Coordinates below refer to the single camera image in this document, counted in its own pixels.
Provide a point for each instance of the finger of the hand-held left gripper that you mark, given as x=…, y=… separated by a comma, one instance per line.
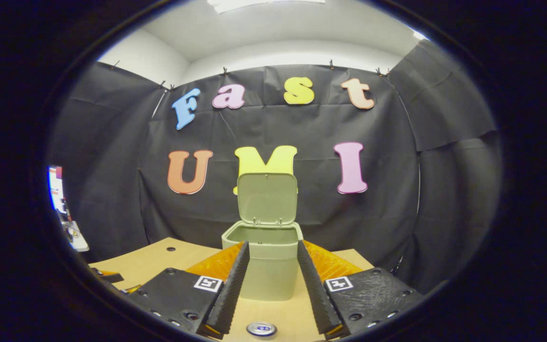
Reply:
x=132, y=288
x=107, y=275

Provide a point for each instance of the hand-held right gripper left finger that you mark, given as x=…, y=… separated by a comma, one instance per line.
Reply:
x=228, y=289

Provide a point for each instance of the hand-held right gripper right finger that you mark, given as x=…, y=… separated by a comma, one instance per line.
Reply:
x=314, y=289

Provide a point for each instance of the green desktop garbage bin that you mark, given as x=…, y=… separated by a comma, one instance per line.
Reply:
x=268, y=266

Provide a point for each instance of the blue pop can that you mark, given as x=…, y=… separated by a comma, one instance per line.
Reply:
x=261, y=328

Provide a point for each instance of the wooden desktop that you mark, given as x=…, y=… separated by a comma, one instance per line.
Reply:
x=159, y=259

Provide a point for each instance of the white side table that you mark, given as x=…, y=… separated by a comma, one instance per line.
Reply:
x=76, y=237

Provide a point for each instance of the black backdrop cloth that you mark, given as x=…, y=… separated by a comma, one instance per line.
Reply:
x=373, y=213

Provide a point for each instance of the computer monitor screen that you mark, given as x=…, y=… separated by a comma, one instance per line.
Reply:
x=56, y=190

